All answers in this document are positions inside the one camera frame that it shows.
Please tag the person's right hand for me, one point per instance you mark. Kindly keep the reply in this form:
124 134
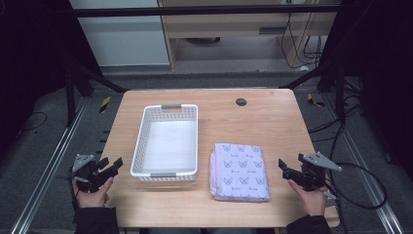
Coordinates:
313 201

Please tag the yellow black striped tape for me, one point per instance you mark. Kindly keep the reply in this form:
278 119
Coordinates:
105 104
313 100

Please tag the black metal stand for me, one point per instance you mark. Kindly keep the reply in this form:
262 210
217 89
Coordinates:
340 94
70 97

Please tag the lilac printed cloth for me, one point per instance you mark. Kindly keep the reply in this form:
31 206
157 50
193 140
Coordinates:
240 172

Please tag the white plastic basket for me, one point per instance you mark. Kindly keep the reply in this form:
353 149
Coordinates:
168 146

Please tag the black horizontal frame bar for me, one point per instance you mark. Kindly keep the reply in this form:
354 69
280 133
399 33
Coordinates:
195 10

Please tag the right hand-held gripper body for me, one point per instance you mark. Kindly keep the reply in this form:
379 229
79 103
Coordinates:
313 174

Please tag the silver floor rail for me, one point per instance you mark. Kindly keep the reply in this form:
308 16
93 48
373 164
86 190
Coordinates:
48 169
363 169

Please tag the white cabinet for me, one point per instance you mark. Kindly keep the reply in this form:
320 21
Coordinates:
123 42

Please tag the person's left hand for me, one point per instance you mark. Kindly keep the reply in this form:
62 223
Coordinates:
91 199

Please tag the black curtain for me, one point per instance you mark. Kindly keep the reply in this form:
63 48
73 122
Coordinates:
383 65
32 48

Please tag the light wooden desk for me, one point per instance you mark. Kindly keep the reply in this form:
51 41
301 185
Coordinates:
227 24

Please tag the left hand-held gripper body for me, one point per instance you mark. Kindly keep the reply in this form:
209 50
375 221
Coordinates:
87 172

